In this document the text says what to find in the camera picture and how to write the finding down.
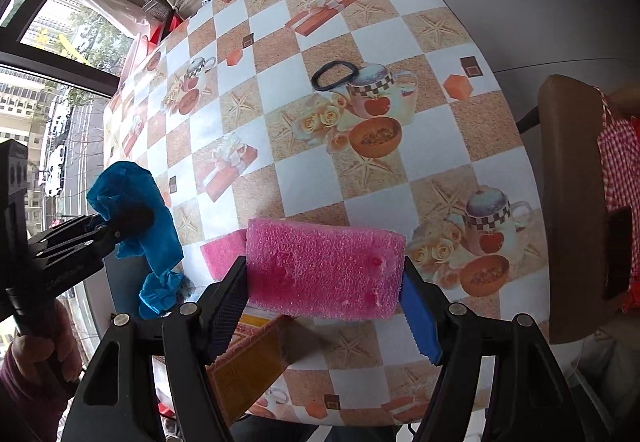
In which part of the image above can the red and yellow patterned carton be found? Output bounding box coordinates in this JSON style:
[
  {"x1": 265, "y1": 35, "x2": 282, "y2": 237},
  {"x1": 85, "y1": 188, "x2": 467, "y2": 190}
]
[{"x1": 207, "y1": 314, "x2": 313, "y2": 428}]

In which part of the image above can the pink plastic basin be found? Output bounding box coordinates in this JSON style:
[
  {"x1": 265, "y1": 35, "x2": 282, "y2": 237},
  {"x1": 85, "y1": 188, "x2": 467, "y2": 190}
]
[{"x1": 115, "y1": 34, "x2": 153, "y2": 92}]

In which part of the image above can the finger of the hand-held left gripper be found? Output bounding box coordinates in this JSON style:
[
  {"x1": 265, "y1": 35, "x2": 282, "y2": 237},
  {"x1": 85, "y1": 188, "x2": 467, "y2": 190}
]
[
  {"x1": 35, "y1": 206, "x2": 156, "y2": 283},
  {"x1": 32, "y1": 216, "x2": 106, "y2": 253}
]

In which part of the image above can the small pink sponge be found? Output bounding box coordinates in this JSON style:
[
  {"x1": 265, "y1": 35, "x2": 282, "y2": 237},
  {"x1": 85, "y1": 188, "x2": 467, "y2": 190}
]
[{"x1": 200, "y1": 229, "x2": 249, "y2": 280}]

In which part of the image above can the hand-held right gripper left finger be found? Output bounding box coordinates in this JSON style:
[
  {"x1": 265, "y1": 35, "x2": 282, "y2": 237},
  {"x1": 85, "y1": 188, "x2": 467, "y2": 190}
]
[{"x1": 60, "y1": 257, "x2": 249, "y2": 442}]

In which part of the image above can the person's left hand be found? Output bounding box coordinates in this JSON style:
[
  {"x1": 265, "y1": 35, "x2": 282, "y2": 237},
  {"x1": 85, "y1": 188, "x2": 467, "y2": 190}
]
[{"x1": 10, "y1": 299, "x2": 83, "y2": 385}]

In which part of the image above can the brown wooden chair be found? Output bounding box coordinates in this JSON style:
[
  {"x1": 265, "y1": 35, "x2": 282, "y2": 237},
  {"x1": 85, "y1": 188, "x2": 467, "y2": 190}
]
[{"x1": 515, "y1": 74, "x2": 640, "y2": 345}]

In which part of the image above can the blue cloth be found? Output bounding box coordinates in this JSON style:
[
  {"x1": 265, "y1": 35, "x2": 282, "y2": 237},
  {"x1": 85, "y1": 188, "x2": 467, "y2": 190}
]
[{"x1": 86, "y1": 161, "x2": 188, "y2": 321}]

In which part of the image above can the red checkered cloth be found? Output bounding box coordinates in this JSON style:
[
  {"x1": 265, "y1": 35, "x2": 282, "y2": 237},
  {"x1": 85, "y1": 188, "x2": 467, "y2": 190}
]
[{"x1": 595, "y1": 89, "x2": 640, "y2": 223}]

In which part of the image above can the black hair tie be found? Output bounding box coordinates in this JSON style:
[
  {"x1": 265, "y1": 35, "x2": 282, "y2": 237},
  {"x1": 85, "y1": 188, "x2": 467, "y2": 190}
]
[{"x1": 311, "y1": 62, "x2": 360, "y2": 92}]

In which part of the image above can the large pink sponge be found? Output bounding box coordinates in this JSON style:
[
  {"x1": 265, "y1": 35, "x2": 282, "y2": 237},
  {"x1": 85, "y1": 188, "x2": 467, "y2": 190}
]
[{"x1": 246, "y1": 218, "x2": 406, "y2": 321}]

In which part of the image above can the person's left forearm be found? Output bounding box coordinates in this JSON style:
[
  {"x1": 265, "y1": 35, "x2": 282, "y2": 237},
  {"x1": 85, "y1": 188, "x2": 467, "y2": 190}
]
[{"x1": 0, "y1": 352, "x2": 76, "y2": 442}]

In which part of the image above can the checkered printed tablecloth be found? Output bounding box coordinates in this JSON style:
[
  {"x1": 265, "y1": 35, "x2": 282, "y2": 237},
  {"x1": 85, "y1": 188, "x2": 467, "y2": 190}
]
[{"x1": 102, "y1": 0, "x2": 546, "y2": 425}]

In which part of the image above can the red plastic basin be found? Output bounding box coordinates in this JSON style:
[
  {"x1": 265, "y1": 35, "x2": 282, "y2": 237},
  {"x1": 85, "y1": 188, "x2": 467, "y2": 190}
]
[{"x1": 147, "y1": 14, "x2": 183, "y2": 45}]

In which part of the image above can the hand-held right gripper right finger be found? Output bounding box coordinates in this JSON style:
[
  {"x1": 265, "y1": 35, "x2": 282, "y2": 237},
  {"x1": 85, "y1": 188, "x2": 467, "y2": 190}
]
[{"x1": 400, "y1": 256, "x2": 586, "y2": 442}]

